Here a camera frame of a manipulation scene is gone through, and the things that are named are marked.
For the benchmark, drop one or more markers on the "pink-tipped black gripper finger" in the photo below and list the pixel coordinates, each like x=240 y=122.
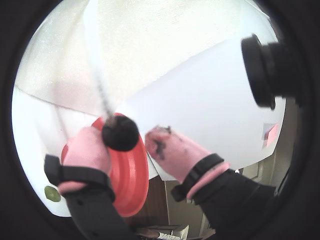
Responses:
x=180 y=155
x=87 y=152

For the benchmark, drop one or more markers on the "black blueberry ball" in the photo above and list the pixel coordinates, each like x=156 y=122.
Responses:
x=121 y=135

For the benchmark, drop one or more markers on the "red collapsible silicone cup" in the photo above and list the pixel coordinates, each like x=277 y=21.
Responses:
x=130 y=180

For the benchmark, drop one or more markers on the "small green leaf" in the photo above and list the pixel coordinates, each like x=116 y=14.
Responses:
x=52 y=194

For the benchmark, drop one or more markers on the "white pipe cleaner stem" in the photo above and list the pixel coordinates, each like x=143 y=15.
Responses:
x=102 y=92

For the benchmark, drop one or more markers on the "pink sticky note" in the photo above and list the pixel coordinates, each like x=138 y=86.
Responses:
x=272 y=132

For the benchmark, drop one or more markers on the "white sparkly foam board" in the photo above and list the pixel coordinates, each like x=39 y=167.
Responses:
x=150 y=37

